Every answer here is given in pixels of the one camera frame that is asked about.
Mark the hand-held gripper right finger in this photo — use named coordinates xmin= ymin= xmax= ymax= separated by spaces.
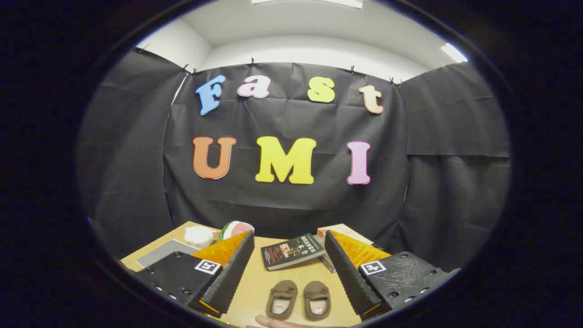
xmin=324 ymin=230 xmax=461 ymax=322

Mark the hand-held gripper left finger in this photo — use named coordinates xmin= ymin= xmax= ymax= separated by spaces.
xmin=130 ymin=230 xmax=256 ymax=319

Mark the brown fuzzy shoe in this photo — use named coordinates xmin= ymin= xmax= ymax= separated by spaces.
xmin=304 ymin=281 xmax=332 ymax=322
xmin=266 ymin=280 xmax=298 ymax=320

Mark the grey fabric storage box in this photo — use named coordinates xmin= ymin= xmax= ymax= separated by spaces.
xmin=135 ymin=239 xmax=202 ymax=269

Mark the beige cover book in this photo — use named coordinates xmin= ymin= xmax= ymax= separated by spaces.
xmin=317 ymin=223 xmax=374 ymax=246

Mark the watermelon slice plush toy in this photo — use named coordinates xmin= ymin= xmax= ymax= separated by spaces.
xmin=218 ymin=220 xmax=255 ymax=242

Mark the white plush toy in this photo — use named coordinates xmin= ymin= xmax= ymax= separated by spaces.
xmin=184 ymin=225 xmax=220 ymax=250

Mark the black cover book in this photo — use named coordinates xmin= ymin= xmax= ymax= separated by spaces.
xmin=261 ymin=233 xmax=326 ymax=272

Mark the small ceiling light panel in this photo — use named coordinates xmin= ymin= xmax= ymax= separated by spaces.
xmin=440 ymin=43 xmax=469 ymax=63

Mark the long ceiling light panel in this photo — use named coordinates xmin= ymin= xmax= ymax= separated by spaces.
xmin=251 ymin=0 xmax=363 ymax=10

